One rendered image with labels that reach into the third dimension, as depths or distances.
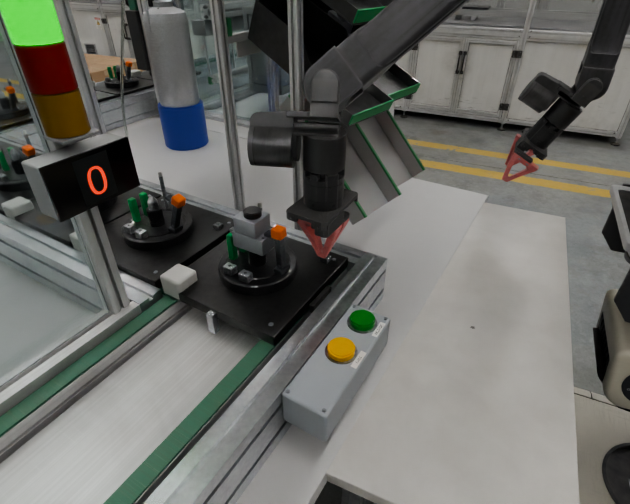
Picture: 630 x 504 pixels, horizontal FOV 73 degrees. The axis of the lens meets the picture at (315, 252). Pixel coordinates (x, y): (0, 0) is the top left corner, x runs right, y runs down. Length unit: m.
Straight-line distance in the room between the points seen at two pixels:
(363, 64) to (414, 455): 0.53
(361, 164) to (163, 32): 0.85
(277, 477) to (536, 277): 0.69
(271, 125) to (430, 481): 0.52
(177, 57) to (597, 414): 1.73
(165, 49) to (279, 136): 1.04
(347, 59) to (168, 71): 1.08
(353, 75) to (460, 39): 4.13
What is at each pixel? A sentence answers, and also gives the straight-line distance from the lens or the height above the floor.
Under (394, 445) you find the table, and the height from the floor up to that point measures 0.86.
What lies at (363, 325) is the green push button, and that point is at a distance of 0.67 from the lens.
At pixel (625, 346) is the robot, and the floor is 0.80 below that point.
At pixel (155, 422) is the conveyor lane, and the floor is 0.92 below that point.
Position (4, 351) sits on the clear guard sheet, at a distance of 0.71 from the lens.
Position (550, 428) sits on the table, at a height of 0.86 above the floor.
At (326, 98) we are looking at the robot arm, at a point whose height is 1.30.
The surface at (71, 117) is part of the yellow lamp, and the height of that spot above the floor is 1.28.
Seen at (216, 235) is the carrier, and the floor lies 0.97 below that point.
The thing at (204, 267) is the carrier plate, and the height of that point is 0.97.
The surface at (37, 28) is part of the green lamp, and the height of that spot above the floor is 1.38.
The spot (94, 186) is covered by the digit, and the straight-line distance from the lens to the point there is 0.62.
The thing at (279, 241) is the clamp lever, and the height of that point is 1.06.
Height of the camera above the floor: 1.44
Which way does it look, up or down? 35 degrees down
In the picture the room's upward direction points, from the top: straight up
